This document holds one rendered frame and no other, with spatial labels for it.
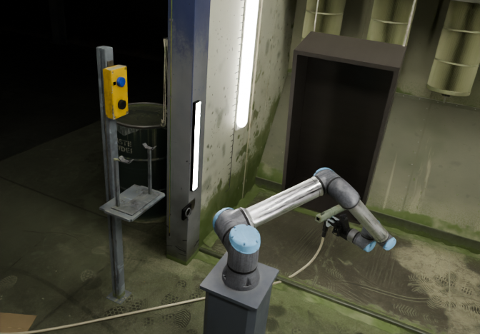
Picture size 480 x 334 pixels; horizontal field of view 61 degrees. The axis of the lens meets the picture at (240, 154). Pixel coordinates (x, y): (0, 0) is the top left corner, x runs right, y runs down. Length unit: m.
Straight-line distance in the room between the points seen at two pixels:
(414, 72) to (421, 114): 0.38
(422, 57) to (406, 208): 1.32
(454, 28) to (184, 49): 2.09
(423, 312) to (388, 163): 1.36
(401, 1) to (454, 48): 0.54
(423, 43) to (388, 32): 0.48
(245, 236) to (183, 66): 1.10
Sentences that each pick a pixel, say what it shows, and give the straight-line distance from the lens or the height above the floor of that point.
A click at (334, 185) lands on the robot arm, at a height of 1.05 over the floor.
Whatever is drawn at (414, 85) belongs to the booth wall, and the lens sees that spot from 4.05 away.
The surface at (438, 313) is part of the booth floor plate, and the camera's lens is 3.26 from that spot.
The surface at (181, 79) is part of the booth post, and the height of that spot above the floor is 1.41.
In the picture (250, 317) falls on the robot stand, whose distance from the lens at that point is 2.11.
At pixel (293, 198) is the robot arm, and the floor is 0.97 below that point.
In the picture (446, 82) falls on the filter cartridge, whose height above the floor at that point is 1.35.
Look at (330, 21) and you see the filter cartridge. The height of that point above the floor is 1.68.
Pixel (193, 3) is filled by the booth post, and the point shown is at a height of 1.85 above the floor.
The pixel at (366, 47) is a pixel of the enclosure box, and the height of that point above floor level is 1.68.
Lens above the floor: 2.09
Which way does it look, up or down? 25 degrees down
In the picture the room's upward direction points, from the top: 5 degrees clockwise
